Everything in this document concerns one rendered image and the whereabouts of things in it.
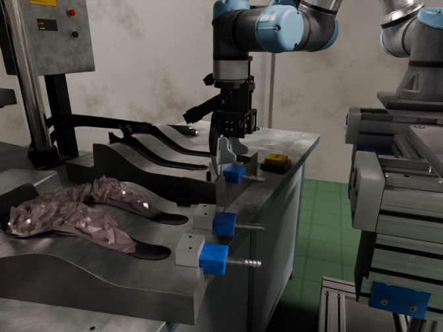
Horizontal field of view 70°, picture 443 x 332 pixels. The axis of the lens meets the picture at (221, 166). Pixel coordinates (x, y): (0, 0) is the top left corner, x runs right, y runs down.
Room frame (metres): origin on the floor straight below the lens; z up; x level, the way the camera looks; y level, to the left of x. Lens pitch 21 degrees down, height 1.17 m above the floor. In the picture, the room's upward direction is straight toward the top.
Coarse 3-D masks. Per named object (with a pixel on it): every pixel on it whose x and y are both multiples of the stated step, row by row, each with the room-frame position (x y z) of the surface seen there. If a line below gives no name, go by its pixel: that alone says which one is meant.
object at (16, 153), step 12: (0, 144) 1.28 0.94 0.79; (12, 144) 1.28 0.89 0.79; (0, 156) 1.13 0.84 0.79; (12, 156) 1.13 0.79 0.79; (24, 156) 1.13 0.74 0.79; (60, 156) 1.13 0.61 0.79; (0, 168) 1.00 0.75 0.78; (12, 168) 1.00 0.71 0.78; (24, 168) 1.00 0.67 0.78; (36, 168) 1.00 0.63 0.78; (48, 168) 1.03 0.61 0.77
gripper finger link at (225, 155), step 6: (222, 138) 0.68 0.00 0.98; (222, 144) 0.67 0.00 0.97; (228, 144) 0.67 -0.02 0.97; (222, 150) 0.67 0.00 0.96; (228, 150) 0.66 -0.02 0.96; (216, 156) 0.67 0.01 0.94; (222, 156) 0.67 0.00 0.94; (228, 156) 0.66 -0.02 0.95; (234, 156) 0.65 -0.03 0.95; (216, 162) 0.67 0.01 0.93; (222, 162) 0.66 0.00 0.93; (228, 162) 0.66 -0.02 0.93; (234, 162) 0.65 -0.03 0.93; (216, 168) 0.67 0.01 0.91; (216, 174) 0.68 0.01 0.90
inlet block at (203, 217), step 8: (200, 208) 0.54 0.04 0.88; (208, 208) 0.54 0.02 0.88; (216, 208) 0.55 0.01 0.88; (200, 216) 0.51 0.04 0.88; (208, 216) 0.51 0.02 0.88; (216, 216) 0.53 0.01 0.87; (224, 216) 0.53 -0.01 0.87; (232, 216) 0.53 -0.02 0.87; (200, 224) 0.51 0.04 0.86; (208, 224) 0.51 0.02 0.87; (216, 224) 0.51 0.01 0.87; (224, 224) 0.50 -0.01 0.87; (232, 224) 0.50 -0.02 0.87; (240, 224) 0.52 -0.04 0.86; (248, 224) 0.52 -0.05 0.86; (256, 224) 0.52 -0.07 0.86; (216, 232) 0.51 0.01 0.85; (224, 232) 0.50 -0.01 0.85; (232, 232) 0.50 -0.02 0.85
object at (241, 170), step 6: (210, 162) 0.70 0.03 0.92; (210, 168) 0.69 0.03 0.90; (222, 168) 0.68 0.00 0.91; (228, 168) 0.70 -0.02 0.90; (234, 168) 0.70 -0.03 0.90; (240, 168) 0.70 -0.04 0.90; (222, 174) 0.68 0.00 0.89; (228, 174) 0.68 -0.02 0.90; (234, 174) 0.67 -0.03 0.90; (240, 174) 0.67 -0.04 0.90; (246, 174) 0.68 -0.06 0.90; (228, 180) 0.68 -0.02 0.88; (234, 180) 0.67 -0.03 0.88; (240, 180) 0.68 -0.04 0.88; (258, 180) 0.66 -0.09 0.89
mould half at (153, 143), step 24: (96, 144) 0.80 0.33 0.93; (120, 144) 0.81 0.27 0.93; (144, 144) 0.85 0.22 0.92; (192, 144) 0.95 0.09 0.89; (72, 168) 0.85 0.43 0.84; (96, 168) 0.81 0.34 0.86; (120, 168) 0.77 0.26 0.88; (144, 168) 0.74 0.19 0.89; (168, 168) 0.75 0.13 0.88; (168, 192) 0.70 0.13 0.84; (192, 192) 0.67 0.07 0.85; (216, 192) 0.64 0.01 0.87; (240, 192) 0.76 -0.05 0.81
